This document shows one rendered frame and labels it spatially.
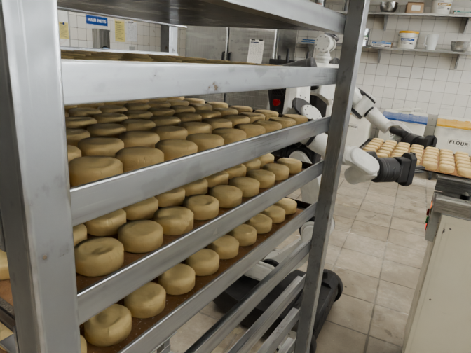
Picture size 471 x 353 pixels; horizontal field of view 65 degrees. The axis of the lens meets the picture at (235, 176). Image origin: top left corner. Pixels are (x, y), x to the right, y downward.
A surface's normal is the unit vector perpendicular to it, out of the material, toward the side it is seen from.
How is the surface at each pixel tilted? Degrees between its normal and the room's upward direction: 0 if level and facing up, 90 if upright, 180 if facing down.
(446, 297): 90
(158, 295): 0
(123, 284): 90
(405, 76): 90
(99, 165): 0
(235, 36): 90
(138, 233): 0
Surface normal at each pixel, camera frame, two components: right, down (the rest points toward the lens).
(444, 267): -0.48, 0.25
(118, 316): 0.07, -0.95
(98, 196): 0.84, 0.23
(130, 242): -0.18, 0.29
